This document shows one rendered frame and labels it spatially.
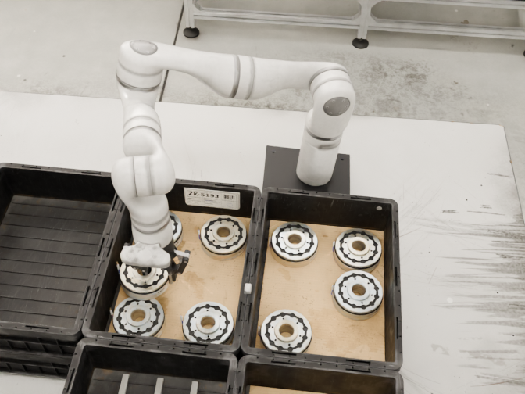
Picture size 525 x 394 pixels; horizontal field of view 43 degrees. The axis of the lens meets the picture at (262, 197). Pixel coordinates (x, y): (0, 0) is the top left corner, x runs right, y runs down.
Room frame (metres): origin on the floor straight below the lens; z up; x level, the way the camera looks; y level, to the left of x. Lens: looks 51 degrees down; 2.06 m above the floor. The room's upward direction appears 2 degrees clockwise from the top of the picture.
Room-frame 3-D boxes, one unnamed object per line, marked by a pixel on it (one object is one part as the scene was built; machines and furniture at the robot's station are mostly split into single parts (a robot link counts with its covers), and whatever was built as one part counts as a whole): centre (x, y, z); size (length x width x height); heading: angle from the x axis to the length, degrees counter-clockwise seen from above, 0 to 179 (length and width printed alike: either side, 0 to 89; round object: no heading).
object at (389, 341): (0.72, -0.13, 0.87); 0.40 x 0.30 x 0.11; 176
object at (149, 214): (0.72, 0.21, 1.15); 0.09 x 0.07 x 0.15; 100
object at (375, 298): (0.71, -0.21, 0.86); 0.10 x 0.10 x 0.01
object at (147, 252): (0.71, 0.21, 1.06); 0.11 x 0.09 x 0.06; 175
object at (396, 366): (0.72, -0.13, 0.92); 0.40 x 0.30 x 0.02; 176
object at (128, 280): (0.73, 0.24, 0.89); 0.10 x 0.10 x 0.01
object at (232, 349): (0.74, 0.17, 0.92); 0.40 x 0.30 x 0.02; 176
